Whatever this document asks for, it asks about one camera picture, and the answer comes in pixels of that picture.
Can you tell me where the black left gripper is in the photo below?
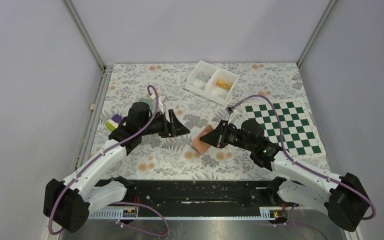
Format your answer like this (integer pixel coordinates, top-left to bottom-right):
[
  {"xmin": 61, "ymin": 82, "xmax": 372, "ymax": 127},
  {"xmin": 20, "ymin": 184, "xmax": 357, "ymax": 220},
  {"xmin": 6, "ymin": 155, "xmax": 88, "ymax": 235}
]
[{"xmin": 140, "ymin": 109, "xmax": 190, "ymax": 139}]

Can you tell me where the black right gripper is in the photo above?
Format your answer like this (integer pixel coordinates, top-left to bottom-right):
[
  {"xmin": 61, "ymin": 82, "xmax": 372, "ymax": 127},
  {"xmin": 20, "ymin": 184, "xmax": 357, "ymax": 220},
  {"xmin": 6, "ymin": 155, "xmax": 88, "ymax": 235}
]
[{"xmin": 200, "ymin": 120, "xmax": 255, "ymax": 152}]

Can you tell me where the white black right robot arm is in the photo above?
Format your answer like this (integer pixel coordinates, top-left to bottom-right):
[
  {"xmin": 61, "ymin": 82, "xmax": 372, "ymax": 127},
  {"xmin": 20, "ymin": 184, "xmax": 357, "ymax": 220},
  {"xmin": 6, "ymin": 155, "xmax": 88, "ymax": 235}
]
[{"xmin": 197, "ymin": 119, "xmax": 370, "ymax": 232}]

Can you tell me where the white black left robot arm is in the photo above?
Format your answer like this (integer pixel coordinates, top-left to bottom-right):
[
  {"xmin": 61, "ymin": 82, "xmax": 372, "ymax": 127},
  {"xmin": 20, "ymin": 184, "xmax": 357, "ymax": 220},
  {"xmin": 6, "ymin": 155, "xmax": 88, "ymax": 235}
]
[{"xmin": 43, "ymin": 101, "xmax": 191, "ymax": 235}]

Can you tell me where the gold credit card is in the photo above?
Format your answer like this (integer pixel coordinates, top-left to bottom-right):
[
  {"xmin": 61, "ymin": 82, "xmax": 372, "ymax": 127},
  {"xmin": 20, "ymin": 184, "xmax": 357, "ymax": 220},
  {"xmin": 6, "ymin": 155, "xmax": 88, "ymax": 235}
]
[{"xmin": 215, "ymin": 78, "xmax": 233, "ymax": 91}]

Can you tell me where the silver credit card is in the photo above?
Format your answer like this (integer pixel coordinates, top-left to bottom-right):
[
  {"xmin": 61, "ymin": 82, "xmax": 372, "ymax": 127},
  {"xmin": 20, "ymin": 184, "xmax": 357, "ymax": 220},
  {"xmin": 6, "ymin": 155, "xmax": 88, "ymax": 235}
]
[{"xmin": 196, "ymin": 72, "xmax": 212, "ymax": 83}]

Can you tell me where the floral tablecloth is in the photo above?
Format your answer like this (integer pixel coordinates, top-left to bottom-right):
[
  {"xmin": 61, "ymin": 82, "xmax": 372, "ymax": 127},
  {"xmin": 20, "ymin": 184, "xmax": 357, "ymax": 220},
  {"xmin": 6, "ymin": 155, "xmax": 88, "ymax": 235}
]
[{"xmin": 90, "ymin": 63, "xmax": 312, "ymax": 180}]

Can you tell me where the white two-compartment plastic bin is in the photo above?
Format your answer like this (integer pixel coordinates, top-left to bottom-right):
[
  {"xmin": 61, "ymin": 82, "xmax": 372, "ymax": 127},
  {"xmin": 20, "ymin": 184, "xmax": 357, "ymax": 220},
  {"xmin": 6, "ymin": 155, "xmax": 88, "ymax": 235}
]
[{"xmin": 184, "ymin": 60, "xmax": 239, "ymax": 105}]

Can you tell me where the purple white green block stack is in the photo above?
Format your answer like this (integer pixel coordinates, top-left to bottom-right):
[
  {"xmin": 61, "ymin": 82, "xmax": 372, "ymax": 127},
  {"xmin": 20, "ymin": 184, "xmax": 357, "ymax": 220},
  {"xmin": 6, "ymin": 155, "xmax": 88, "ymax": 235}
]
[{"xmin": 105, "ymin": 114, "xmax": 123, "ymax": 131}]

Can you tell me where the green white chessboard mat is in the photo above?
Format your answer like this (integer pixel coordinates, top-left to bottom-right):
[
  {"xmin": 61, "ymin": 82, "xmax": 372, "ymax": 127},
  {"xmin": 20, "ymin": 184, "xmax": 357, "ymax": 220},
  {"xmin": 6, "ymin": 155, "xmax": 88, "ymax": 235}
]
[{"xmin": 240, "ymin": 98, "xmax": 326, "ymax": 159}]

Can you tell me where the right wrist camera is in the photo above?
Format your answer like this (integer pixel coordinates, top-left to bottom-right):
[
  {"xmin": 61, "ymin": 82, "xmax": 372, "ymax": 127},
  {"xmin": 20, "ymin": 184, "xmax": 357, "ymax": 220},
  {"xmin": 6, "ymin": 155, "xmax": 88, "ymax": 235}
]
[{"xmin": 226, "ymin": 105, "xmax": 240, "ymax": 124}]

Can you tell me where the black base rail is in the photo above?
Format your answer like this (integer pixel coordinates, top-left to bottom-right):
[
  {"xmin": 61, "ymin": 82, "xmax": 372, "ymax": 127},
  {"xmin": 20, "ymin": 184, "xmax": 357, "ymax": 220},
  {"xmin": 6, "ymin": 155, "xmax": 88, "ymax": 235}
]
[{"xmin": 89, "ymin": 180, "xmax": 293, "ymax": 221}]

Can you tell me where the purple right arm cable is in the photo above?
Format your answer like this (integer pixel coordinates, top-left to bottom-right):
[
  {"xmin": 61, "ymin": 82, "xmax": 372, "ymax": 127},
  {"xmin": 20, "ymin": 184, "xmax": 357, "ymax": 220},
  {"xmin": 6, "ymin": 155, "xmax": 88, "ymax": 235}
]
[{"xmin": 230, "ymin": 94, "xmax": 377, "ymax": 240}]

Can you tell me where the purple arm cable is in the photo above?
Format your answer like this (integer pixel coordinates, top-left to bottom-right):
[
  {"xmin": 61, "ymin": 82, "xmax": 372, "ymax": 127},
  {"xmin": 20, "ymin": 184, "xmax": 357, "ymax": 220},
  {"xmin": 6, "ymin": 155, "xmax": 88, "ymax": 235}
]
[
  {"xmin": 47, "ymin": 85, "xmax": 171, "ymax": 238},
  {"xmin": 230, "ymin": 94, "xmax": 377, "ymax": 240}
]

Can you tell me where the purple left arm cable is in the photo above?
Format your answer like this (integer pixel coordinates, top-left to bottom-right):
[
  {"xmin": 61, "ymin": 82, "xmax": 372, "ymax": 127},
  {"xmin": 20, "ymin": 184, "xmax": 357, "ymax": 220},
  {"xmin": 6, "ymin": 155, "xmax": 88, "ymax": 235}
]
[{"xmin": 47, "ymin": 85, "xmax": 171, "ymax": 238}]

